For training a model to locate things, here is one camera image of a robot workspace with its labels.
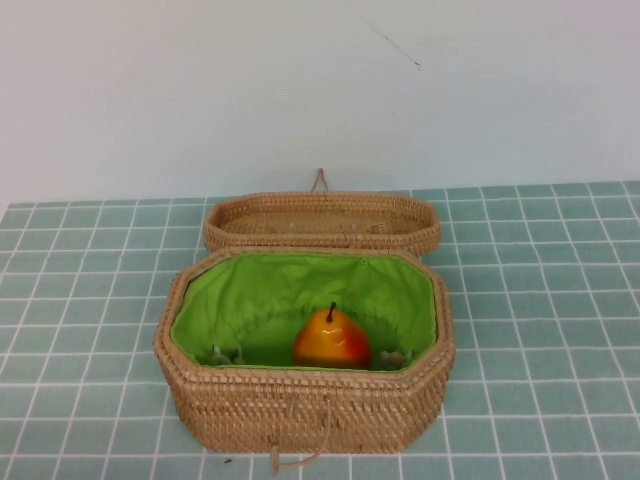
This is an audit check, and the orange red plastic pear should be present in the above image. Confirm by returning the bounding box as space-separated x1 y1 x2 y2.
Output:
292 300 374 370

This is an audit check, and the woven rattan basket lid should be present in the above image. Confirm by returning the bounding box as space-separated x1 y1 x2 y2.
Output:
203 168 444 257

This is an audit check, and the woven rattan basket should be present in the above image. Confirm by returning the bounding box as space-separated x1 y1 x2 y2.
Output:
153 247 454 474

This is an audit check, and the bright green fabric liner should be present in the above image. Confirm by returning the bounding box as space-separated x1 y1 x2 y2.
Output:
170 253 441 374

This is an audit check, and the green checked tablecloth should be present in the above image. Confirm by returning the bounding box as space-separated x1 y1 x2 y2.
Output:
0 180 640 480

